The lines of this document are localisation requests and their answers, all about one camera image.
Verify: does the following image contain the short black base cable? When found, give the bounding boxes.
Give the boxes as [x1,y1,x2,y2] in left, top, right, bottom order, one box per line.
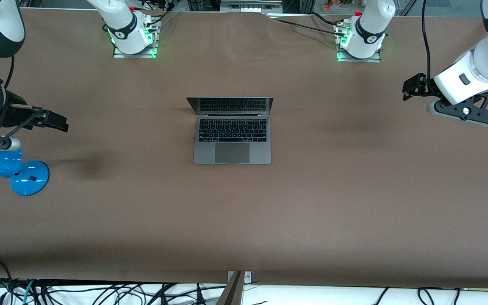
[310,11,343,28]

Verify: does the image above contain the grey laptop computer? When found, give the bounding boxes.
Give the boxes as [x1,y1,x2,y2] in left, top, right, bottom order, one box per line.
[186,97,274,165]

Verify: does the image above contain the silver table edge bracket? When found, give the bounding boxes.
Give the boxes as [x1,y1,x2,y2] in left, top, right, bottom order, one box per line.
[227,270,252,283]

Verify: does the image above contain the long black base cable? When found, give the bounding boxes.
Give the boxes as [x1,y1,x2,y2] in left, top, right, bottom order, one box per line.
[269,16,346,38]

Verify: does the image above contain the blue desk lamp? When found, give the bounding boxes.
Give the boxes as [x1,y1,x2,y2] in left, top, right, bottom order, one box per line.
[0,148,50,197]

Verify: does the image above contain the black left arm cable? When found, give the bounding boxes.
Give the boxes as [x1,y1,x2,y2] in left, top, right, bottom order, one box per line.
[421,0,436,85]

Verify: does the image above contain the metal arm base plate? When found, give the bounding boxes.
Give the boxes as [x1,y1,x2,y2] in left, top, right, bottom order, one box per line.
[335,21,382,63]
[113,17,160,58]

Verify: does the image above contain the grey power strip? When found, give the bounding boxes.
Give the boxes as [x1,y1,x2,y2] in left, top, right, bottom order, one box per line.
[220,0,283,13]

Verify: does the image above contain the tangled black floor cables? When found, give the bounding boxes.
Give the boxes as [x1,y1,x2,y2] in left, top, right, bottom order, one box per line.
[13,280,228,305]

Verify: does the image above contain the brown table cover sheet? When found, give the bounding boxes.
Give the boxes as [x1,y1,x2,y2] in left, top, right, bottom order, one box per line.
[0,8,488,289]

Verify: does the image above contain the dark metal post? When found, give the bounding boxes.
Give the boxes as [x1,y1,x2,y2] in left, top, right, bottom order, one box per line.
[216,271,245,305]

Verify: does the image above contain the teal floor cable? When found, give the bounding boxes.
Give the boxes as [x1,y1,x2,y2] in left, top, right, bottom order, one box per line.
[22,278,36,305]

